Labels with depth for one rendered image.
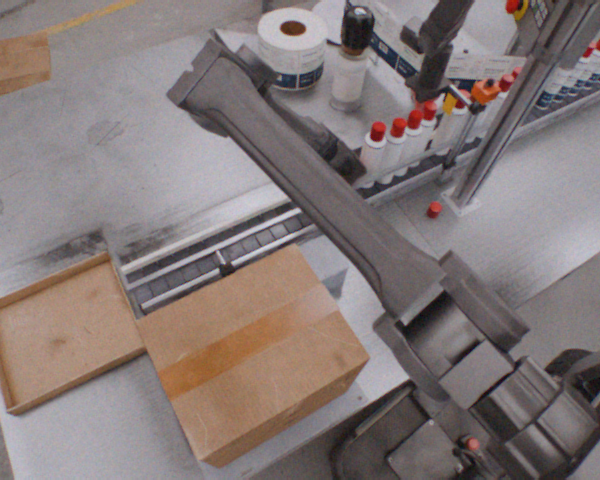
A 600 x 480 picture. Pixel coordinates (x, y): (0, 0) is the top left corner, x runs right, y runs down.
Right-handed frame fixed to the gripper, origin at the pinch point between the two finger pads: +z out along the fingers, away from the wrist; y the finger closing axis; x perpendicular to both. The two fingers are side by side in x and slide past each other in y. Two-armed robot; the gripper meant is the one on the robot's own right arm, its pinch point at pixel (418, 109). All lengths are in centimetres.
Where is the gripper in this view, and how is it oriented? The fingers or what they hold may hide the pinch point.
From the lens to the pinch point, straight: 122.5
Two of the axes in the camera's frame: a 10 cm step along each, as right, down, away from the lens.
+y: -8.6, 4.1, -3.0
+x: 5.1, 7.5, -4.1
